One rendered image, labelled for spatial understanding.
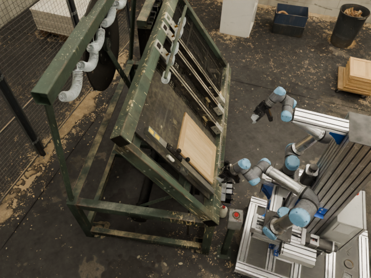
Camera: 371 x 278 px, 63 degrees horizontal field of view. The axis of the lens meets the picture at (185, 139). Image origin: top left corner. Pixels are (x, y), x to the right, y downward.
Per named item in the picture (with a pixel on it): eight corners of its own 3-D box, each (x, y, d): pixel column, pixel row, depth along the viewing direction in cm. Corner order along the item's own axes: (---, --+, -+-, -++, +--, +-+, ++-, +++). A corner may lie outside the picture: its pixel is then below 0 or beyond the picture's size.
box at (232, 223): (239, 231, 269) (243, 222, 255) (226, 229, 270) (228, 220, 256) (240, 218, 277) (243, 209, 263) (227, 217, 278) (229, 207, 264)
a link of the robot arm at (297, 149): (281, 160, 268) (326, 127, 225) (282, 146, 277) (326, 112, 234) (292, 165, 269) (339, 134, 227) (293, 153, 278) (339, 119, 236)
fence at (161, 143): (210, 194, 277) (213, 193, 275) (143, 132, 221) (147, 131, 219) (210, 190, 280) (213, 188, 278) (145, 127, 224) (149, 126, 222)
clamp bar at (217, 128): (216, 135, 321) (236, 129, 308) (144, 51, 251) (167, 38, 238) (216, 128, 327) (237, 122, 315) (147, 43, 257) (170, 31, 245)
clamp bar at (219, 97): (219, 106, 348) (238, 99, 336) (155, 22, 278) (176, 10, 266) (220, 100, 355) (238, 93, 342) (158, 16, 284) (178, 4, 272)
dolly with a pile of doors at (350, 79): (367, 101, 485) (381, 82, 453) (333, 94, 495) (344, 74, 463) (366, 78, 522) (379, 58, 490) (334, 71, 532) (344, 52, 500)
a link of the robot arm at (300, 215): (281, 229, 231) (322, 209, 185) (270, 243, 225) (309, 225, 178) (269, 218, 234) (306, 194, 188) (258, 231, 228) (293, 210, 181)
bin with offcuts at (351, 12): (354, 52, 569) (371, 20, 518) (326, 46, 579) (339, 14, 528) (354, 37, 600) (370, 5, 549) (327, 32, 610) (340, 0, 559)
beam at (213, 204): (208, 226, 272) (218, 225, 266) (201, 221, 264) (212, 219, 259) (224, 71, 409) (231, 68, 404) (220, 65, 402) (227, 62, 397)
